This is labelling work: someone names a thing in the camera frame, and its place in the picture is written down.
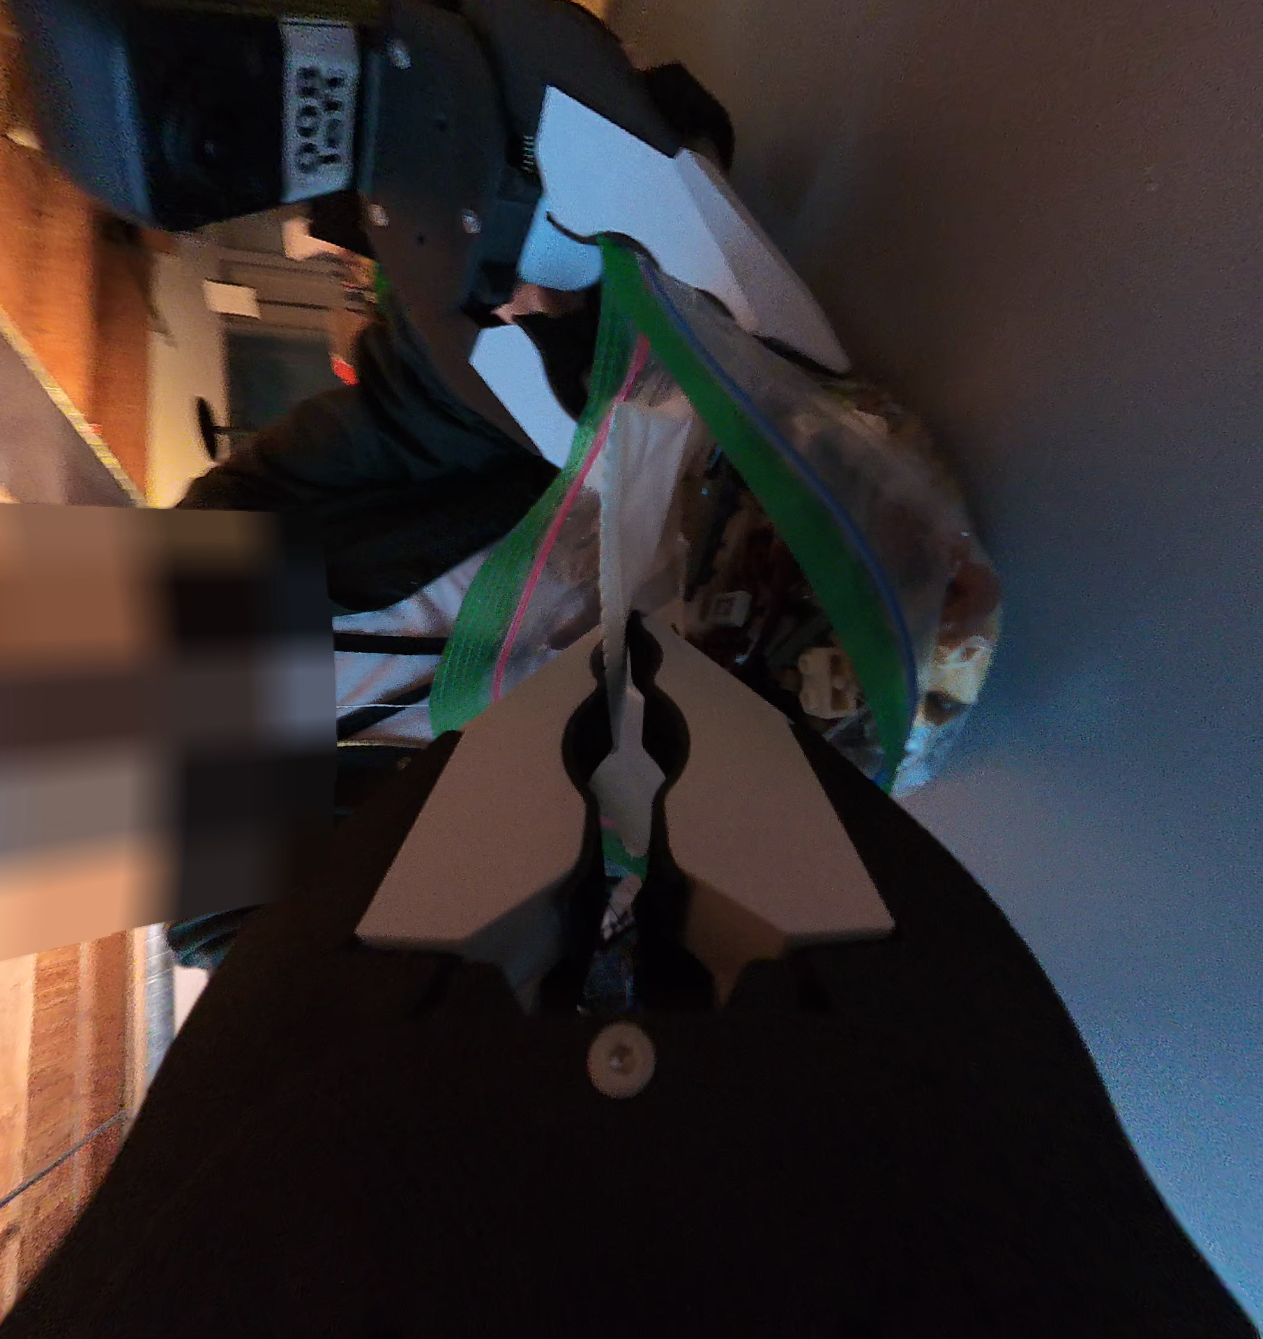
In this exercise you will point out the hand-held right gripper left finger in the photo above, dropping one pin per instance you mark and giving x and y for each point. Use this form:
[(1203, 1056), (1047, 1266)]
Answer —
[(474, 836)]

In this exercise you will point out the clear zip bag green seal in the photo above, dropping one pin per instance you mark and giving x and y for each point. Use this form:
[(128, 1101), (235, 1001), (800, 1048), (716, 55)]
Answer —
[(799, 470)]

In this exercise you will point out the pile of small toy bricks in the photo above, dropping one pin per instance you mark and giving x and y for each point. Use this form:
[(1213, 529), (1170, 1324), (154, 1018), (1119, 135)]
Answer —
[(903, 544)]

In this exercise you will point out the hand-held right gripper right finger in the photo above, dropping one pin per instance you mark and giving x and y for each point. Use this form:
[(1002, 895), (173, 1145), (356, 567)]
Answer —
[(767, 836)]

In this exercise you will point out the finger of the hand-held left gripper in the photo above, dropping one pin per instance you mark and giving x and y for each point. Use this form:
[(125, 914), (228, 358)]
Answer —
[(672, 209), (510, 361)]

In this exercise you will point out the person's light grey clothing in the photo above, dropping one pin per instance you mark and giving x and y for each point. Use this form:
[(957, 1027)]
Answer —
[(400, 617)]

